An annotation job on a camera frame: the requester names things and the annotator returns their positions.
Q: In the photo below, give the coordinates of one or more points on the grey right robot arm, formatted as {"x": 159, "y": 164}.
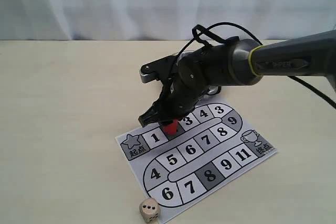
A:
{"x": 249, "y": 61}

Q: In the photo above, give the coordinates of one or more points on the paper game board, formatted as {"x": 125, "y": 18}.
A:
{"x": 213, "y": 146}

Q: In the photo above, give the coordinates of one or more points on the red cylinder game piece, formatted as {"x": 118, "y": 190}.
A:
{"x": 171, "y": 130}

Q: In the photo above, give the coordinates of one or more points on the steel bowl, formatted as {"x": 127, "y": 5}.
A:
{"x": 211, "y": 91}

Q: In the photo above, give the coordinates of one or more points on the wooden die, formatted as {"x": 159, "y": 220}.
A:
{"x": 149, "y": 209}

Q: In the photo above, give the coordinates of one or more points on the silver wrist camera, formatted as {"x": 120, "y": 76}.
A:
{"x": 158, "y": 70}

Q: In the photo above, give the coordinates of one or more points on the white backdrop curtain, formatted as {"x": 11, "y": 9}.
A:
{"x": 159, "y": 19}

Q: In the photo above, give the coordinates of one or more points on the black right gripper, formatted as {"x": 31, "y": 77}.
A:
{"x": 196, "y": 72}

